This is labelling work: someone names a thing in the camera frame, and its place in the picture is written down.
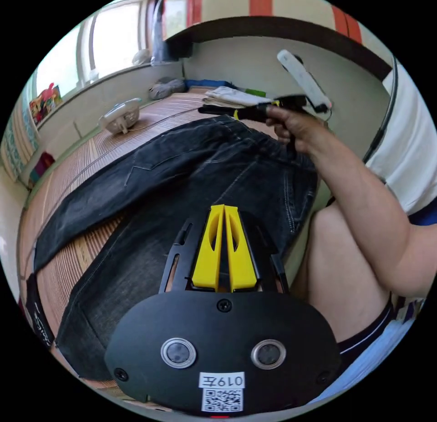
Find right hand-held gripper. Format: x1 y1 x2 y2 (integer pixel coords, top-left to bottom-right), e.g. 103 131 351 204
197 93 308 123

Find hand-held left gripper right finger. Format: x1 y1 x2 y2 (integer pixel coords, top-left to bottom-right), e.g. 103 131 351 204
224 206 257 292

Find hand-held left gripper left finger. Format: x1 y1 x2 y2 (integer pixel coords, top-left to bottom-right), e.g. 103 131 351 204
192 205 225 291

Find dark blue jeans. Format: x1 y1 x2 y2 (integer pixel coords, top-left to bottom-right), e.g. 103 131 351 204
33 114 319 382

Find person's right forearm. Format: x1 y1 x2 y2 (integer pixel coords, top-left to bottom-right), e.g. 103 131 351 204
307 131 435 298

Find person's right hand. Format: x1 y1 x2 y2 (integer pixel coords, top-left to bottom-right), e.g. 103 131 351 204
265 104 335 154

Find pile of clothes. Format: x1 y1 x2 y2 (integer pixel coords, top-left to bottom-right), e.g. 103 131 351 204
203 85 274 109

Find grey rolled blanket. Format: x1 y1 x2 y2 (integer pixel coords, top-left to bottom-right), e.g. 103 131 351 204
148 77 187 100

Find white fan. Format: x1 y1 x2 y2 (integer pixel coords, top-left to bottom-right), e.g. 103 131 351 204
98 97 142 135

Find window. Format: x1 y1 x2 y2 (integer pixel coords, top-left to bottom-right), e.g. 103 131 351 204
34 0 193 98

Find person's body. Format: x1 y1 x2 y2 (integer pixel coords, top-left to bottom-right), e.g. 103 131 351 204
290 52 437 406

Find black cloth with white print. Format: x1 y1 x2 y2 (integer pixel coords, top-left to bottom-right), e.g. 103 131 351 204
25 273 56 348

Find colourful bag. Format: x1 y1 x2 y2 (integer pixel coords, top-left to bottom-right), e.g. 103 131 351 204
28 82 63 125

